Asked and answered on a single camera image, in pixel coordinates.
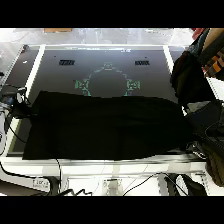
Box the black garment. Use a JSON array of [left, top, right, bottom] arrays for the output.
[[22, 89, 198, 162], [170, 50, 216, 105]]

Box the striped garment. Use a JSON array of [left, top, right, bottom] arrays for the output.
[[199, 31, 224, 81]]

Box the red garment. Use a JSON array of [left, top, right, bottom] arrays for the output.
[[191, 28, 206, 38]]

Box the black cable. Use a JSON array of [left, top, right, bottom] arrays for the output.
[[0, 160, 54, 183], [122, 172, 168, 197], [54, 157, 94, 197]]

